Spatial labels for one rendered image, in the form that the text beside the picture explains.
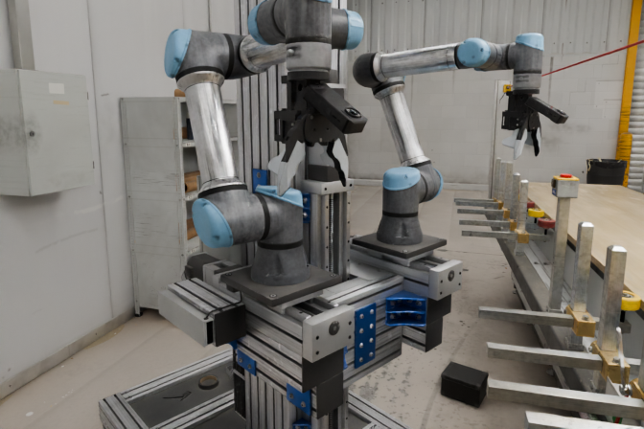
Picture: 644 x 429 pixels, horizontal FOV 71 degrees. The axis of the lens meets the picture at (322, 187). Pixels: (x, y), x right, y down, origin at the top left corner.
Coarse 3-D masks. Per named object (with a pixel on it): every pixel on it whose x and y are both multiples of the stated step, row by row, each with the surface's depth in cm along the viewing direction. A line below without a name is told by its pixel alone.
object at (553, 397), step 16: (496, 384) 100; (512, 384) 100; (512, 400) 98; (528, 400) 98; (544, 400) 97; (560, 400) 96; (576, 400) 95; (592, 400) 94; (608, 400) 94; (624, 400) 94; (640, 400) 94; (624, 416) 93; (640, 416) 93
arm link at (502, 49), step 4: (496, 44) 134; (500, 44) 133; (504, 44) 132; (508, 44) 131; (496, 48) 129; (500, 48) 132; (504, 48) 131; (508, 48) 130; (500, 52) 130; (504, 52) 131; (500, 56) 131; (504, 56) 131; (496, 60) 130; (500, 60) 132; (504, 60) 131; (496, 64) 132; (500, 64) 133; (504, 64) 132; (508, 64) 131; (476, 68) 138; (488, 68) 132; (492, 68) 133; (496, 68) 134; (500, 68) 134; (504, 68) 133; (508, 68) 133
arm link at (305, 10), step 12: (288, 0) 71; (300, 0) 70; (312, 0) 70; (324, 0) 70; (276, 12) 74; (288, 12) 71; (300, 12) 70; (312, 12) 70; (324, 12) 71; (288, 24) 72; (300, 24) 70; (312, 24) 70; (324, 24) 71; (288, 36) 72; (300, 36) 71; (312, 36) 71; (324, 36) 72
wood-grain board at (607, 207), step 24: (528, 192) 315; (600, 192) 315; (624, 192) 315; (552, 216) 243; (576, 216) 243; (600, 216) 243; (624, 216) 243; (576, 240) 198; (600, 240) 197; (624, 240) 197; (600, 264) 169; (624, 288) 147
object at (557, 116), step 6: (528, 102) 129; (534, 102) 128; (540, 102) 127; (534, 108) 128; (540, 108) 127; (546, 108) 126; (552, 108) 126; (546, 114) 126; (552, 114) 125; (558, 114) 124; (564, 114) 125; (552, 120) 125; (558, 120) 124; (564, 120) 125
